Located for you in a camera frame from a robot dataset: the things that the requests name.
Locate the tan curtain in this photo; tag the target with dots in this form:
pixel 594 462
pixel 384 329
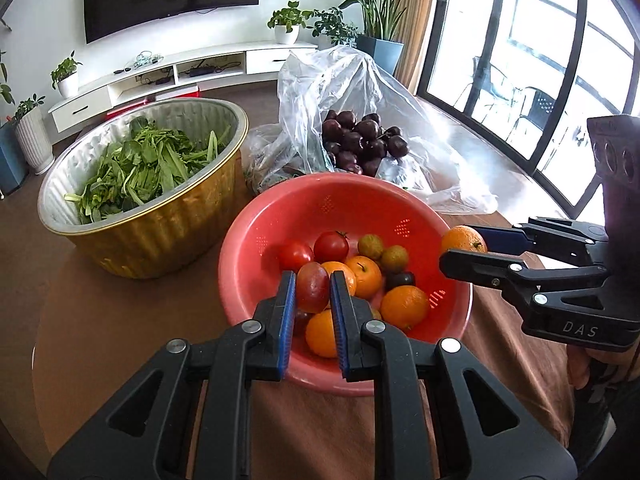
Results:
pixel 420 25

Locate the brown longan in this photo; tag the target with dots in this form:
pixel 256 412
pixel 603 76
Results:
pixel 376 314
pixel 394 258
pixel 370 246

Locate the bushy plant in white pot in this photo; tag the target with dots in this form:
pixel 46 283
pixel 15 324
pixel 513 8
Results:
pixel 332 25

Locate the reddish purple plum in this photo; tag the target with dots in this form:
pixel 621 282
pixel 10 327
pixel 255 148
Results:
pixel 312 287

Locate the green plant in white pot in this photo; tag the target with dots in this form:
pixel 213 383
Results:
pixel 287 32

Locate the small plant in white pot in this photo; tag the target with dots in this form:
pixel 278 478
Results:
pixel 66 84

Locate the black power strip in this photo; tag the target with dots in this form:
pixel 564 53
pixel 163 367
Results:
pixel 202 71

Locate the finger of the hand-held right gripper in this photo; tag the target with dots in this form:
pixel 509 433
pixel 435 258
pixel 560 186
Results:
pixel 500 237
pixel 500 270

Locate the white television cabinet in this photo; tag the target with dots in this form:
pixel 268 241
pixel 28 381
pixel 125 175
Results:
pixel 270 60

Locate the black window frame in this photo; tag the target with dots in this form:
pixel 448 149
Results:
pixel 452 35

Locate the plant in white ribbed pot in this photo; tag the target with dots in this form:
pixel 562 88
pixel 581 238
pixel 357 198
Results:
pixel 32 135

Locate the gold foil basin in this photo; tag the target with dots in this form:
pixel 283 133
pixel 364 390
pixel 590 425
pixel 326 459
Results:
pixel 160 240

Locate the green leafy vegetables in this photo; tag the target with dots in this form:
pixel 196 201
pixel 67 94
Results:
pixel 145 160

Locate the brown tablecloth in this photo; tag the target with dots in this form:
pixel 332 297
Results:
pixel 125 310

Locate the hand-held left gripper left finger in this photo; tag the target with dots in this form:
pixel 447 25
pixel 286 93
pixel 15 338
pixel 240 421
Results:
pixel 288 320

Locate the leafy tree in blue pot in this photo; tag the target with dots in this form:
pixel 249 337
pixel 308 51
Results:
pixel 10 160

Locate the pile of dark plums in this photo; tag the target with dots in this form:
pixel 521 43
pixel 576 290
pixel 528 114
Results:
pixel 355 142

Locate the orange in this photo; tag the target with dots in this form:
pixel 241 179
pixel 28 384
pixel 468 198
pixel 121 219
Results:
pixel 365 280
pixel 320 335
pixel 405 306
pixel 345 270
pixel 460 239

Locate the red tomato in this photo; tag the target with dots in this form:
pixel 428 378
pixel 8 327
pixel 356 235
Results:
pixel 331 246
pixel 295 255

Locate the red plastic basin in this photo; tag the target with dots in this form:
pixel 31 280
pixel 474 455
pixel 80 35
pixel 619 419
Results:
pixel 280 210

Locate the person's right hand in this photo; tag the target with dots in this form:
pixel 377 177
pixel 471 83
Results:
pixel 580 367

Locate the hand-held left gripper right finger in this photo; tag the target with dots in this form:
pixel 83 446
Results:
pixel 336 320

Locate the black outdoor chair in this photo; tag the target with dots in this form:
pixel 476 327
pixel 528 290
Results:
pixel 487 80
pixel 537 107

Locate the plastic bag with brown contents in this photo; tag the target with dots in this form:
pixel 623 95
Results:
pixel 265 155

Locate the clear plastic bag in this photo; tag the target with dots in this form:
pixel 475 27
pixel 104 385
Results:
pixel 320 80

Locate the broad-leaf plant in blue pot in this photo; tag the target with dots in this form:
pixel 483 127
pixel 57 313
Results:
pixel 382 55

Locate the red storage box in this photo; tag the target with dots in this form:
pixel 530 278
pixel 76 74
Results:
pixel 182 92

